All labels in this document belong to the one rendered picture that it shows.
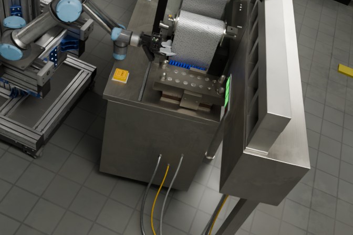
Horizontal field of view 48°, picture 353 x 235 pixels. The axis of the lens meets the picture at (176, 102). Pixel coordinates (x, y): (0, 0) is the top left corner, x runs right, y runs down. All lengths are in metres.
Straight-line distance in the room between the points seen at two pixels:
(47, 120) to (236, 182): 1.68
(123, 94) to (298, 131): 1.02
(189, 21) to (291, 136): 0.87
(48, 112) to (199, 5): 1.34
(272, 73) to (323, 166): 2.24
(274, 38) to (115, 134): 1.23
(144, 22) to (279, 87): 1.48
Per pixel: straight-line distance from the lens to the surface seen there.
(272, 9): 1.72
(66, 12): 2.04
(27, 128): 2.87
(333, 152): 3.72
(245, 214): 1.95
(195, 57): 2.21
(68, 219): 2.77
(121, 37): 2.17
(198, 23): 2.10
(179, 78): 2.15
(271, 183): 1.58
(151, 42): 2.15
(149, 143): 2.43
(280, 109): 1.30
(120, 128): 2.37
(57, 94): 3.08
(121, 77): 2.24
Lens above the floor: 2.52
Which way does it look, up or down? 47 degrees down
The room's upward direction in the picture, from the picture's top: 18 degrees clockwise
